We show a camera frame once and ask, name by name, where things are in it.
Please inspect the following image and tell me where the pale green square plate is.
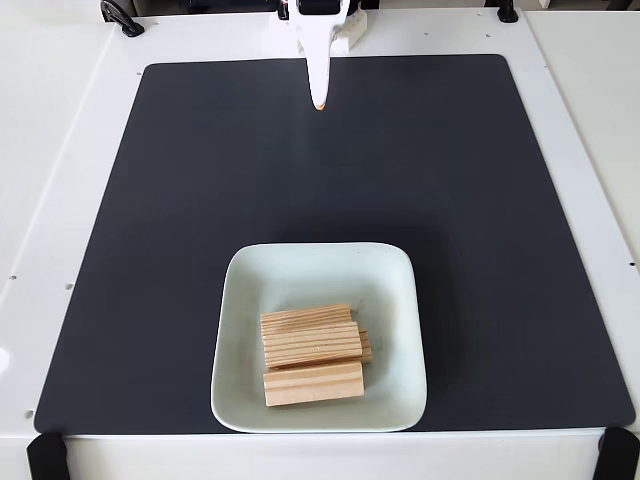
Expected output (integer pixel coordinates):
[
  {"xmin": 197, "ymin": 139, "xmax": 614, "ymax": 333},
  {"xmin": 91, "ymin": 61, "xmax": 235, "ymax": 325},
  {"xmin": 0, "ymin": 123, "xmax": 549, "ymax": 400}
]
[{"xmin": 209, "ymin": 242, "xmax": 429, "ymax": 434}]

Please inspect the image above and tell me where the grooved wooden block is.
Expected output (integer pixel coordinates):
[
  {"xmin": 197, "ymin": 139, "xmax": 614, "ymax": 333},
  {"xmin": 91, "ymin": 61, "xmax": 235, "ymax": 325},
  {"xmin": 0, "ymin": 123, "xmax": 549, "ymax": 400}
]
[
  {"xmin": 262, "ymin": 359, "xmax": 365, "ymax": 410},
  {"xmin": 262, "ymin": 322, "xmax": 363, "ymax": 370},
  {"xmin": 273, "ymin": 329, "xmax": 375, "ymax": 372},
  {"xmin": 260, "ymin": 303, "xmax": 353, "ymax": 337}
]

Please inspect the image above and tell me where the black rubber mat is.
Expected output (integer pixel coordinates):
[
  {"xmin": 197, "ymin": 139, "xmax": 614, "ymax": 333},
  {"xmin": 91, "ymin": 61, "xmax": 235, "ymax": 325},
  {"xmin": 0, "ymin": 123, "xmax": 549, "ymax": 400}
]
[{"xmin": 33, "ymin": 53, "xmax": 636, "ymax": 435}]

